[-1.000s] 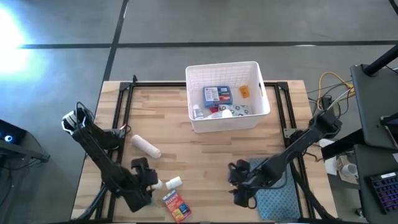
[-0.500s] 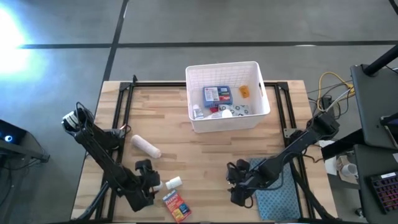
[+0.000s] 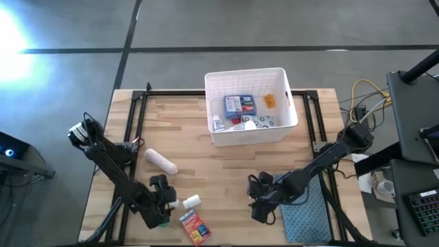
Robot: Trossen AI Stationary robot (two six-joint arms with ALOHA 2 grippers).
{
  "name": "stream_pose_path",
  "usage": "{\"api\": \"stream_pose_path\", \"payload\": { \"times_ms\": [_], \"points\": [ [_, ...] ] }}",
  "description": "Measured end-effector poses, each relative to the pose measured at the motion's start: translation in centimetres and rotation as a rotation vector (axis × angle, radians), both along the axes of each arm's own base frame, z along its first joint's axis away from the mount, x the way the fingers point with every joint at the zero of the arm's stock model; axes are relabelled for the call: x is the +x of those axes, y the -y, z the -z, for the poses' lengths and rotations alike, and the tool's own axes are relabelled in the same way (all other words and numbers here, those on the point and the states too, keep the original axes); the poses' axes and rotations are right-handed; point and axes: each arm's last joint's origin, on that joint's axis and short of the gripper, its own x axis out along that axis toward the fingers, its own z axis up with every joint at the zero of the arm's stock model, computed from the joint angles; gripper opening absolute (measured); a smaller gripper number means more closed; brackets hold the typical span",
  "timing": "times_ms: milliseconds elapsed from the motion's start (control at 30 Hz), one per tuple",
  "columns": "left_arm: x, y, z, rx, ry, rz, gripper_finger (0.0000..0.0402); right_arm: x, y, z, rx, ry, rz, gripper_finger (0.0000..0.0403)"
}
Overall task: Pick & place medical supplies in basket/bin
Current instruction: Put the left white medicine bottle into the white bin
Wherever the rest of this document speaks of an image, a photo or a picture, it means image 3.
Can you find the black side desk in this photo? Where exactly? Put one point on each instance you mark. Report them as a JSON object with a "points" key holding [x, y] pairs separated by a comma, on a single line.
{"points": [[411, 116]]}

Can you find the red medicine carton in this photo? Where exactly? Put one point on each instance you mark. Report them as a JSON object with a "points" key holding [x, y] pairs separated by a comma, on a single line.
{"points": [[195, 228]]}

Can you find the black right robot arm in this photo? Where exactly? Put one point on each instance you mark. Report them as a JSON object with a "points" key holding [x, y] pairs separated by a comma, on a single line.
{"points": [[326, 158]]}

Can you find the orange pill bottle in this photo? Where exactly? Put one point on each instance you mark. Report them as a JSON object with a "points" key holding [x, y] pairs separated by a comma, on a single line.
{"points": [[269, 101]]}

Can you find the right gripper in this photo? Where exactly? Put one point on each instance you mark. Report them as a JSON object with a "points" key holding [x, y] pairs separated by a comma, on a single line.
{"points": [[262, 196]]}

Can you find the black pole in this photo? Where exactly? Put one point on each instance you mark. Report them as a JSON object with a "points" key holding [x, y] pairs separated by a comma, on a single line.
{"points": [[420, 67]]}

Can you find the blue first aid kit box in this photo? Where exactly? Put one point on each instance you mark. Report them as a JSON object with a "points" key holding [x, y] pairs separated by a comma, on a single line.
{"points": [[240, 106]]}

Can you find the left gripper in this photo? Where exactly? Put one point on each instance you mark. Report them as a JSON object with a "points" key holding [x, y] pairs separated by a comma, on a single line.
{"points": [[166, 199]]}

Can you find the white mug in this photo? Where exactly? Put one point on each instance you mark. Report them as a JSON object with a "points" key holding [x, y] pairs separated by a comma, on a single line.
{"points": [[385, 188]]}

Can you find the blue patterned cloth pad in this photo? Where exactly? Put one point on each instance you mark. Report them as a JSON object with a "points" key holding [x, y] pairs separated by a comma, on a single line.
{"points": [[305, 223]]}

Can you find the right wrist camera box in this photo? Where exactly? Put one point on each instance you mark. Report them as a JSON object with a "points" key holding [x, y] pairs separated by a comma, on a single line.
{"points": [[265, 179]]}

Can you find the black device with blue light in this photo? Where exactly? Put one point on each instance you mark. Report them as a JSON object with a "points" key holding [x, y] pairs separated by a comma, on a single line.
{"points": [[13, 151]]}

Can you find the white paper sheet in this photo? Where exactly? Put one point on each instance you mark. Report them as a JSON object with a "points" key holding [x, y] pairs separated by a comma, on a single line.
{"points": [[363, 178]]}

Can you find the white perforated plastic basket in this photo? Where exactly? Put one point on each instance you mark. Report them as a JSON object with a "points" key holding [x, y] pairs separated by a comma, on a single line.
{"points": [[254, 137]]}

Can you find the white gauze bandage roll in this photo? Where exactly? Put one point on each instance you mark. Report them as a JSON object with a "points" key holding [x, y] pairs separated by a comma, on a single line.
{"points": [[160, 161]]}

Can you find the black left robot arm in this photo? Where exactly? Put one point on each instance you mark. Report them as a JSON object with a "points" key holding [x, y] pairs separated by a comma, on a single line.
{"points": [[113, 164]]}

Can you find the black table frame rails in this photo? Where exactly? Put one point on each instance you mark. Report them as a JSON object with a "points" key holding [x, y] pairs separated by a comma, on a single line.
{"points": [[171, 92]]}

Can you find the green tape roll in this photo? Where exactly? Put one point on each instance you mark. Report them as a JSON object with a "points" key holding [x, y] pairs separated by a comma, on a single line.
{"points": [[164, 225]]}

